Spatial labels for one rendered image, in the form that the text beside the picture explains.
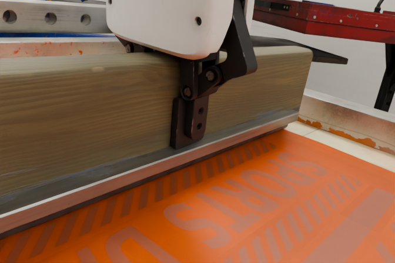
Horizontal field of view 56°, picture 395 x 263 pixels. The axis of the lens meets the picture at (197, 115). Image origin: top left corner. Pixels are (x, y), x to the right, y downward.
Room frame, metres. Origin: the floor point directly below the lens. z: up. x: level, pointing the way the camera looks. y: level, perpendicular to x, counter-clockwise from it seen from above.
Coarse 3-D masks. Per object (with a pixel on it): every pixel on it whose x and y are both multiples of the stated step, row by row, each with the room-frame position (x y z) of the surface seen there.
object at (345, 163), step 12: (276, 132) 0.41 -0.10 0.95; (288, 132) 0.42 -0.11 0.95; (276, 144) 0.37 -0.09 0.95; (288, 144) 0.38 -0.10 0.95; (300, 144) 0.38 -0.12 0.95; (312, 144) 0.39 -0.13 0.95; (324, 144) 0.39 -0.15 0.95; (312, 156) 0.35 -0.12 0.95; (324, 156) 0.36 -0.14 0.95; (336, 156) 0.36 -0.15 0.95; (348, 156) 0.37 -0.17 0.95; (336, 168) 0.33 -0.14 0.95; (348, 168) 0.33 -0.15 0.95; (360, 168) 0.34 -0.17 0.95; (372, 168) 0.34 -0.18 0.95; (384, 168) 0.35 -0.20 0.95; (360, 180) 0.31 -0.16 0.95; (372, 180) 0.32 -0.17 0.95; (384, 180) 0.32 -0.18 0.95
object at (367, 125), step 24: (0, 48) 0.51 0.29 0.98; (24, 48) 0.54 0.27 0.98; (48, 48) 0.57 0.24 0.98; (72, 48) 0.60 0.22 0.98; (96, 48) 0.63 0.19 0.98; (120, 48) 0.67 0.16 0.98; (312, 96) 0.46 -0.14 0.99; (312, 120) 0.45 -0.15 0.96; (336, 120) 0.44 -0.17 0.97; (360, 120) 0.42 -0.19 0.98; (384, 120) 0.40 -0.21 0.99; (384, 144) 0.40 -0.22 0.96
